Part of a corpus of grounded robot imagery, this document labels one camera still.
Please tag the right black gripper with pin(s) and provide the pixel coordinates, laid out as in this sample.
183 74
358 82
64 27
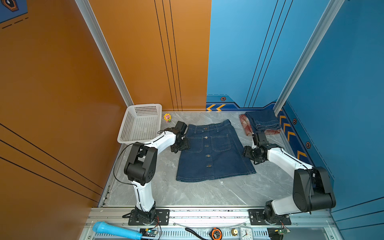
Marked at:
246 153

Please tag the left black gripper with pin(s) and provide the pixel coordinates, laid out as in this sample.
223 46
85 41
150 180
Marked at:
186 145

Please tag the dark blue denim skirt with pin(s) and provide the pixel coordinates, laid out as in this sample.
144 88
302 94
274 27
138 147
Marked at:
264 121

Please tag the red plaid skirt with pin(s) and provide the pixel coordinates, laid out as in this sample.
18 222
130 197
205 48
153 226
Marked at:
246 126

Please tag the white plastic laundry basket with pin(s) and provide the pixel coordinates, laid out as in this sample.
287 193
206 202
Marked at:
141 123

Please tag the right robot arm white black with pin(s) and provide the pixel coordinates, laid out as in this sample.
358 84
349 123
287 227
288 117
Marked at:
312 188

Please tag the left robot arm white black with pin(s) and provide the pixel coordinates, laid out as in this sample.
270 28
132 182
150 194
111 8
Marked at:
141 166

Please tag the yellow flower pink bear toy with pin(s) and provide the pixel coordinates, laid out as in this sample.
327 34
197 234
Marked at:
168 117

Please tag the small white clock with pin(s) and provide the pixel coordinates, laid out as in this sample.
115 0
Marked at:
246 233

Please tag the small round brass object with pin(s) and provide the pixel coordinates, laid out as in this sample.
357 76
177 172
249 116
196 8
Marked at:
234 232

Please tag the orange black tape measure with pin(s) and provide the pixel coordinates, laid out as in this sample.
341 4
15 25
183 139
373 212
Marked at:
216 234

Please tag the small green circuit board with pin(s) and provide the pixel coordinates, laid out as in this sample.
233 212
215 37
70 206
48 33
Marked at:
151 233

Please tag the blue microphone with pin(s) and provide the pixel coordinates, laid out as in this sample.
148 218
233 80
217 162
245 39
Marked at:
104 228

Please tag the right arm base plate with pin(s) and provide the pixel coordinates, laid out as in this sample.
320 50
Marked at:
257 218

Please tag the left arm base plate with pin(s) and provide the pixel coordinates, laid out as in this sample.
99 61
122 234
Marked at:
162 216

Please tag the aluminium front rail frame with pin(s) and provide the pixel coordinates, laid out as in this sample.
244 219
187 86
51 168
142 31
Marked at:
318 225

